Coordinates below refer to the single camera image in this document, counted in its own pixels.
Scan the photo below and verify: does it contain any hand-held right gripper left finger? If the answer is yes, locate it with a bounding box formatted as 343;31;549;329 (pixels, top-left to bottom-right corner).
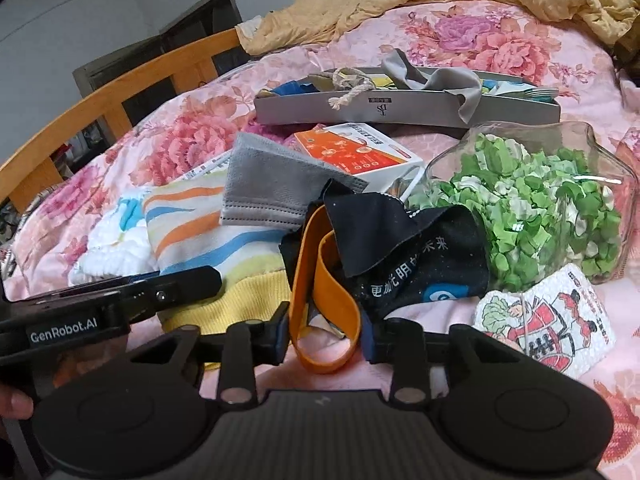
127;302;293;406

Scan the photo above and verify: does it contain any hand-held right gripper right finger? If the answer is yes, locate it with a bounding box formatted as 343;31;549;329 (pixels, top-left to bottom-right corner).
362;317;516;406

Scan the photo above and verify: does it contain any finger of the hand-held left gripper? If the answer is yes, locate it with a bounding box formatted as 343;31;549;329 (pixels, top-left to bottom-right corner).
120;266;223;323

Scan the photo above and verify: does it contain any striped cloth with yellow cuff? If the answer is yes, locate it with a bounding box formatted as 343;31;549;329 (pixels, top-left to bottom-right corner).
145;172;296;366

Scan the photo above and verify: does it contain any orange elastic band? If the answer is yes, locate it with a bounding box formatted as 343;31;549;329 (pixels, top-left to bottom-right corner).
290;205;363;375

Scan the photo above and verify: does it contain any white small towel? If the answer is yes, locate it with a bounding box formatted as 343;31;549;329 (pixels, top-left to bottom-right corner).
67;187;161;286

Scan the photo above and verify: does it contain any black printed cloth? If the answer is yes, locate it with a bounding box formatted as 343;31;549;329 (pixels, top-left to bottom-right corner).
279;178;491;321

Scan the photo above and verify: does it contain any white cartoon print pouch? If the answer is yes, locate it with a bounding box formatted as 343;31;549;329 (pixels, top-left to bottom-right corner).
472;262;616;380

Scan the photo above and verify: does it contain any grey tray box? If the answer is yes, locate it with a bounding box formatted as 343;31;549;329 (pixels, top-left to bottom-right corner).
254;65;562;128

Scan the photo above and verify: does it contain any beige rope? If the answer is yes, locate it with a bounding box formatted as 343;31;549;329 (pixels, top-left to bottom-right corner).
327;67;381;111

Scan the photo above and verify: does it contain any grey satin cloth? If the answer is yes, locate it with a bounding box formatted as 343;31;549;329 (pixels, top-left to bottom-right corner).
381;49;483;125

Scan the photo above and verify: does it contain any person's left hand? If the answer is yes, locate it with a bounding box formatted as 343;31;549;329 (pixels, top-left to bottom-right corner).
0;389;35;421

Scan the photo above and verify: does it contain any white paper packet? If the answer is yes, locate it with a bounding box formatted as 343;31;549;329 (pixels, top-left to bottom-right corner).
177;150;236;183

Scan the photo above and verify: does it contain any grey face mask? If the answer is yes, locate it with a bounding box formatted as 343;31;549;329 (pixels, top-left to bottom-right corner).
220;132;368;228

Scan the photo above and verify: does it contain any orange and white box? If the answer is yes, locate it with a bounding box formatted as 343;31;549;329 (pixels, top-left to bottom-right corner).
294;122;426;196

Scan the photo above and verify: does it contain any glass jar of green stars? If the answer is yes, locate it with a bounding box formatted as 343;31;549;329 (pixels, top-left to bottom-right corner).
400;121;640;292

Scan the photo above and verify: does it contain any yellow cartoon cloth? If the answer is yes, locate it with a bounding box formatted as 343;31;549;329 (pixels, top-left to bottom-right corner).
270;74;558;103

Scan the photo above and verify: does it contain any dark cabinet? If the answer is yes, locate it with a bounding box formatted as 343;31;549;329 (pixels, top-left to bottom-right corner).
72;0;246;126

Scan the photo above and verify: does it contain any pink floral bed quilt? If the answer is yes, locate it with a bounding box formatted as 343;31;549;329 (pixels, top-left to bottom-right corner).
0;0;640;461

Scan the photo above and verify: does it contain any wooden bed rail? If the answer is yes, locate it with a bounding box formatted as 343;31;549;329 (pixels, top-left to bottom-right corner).
0;27;251;211

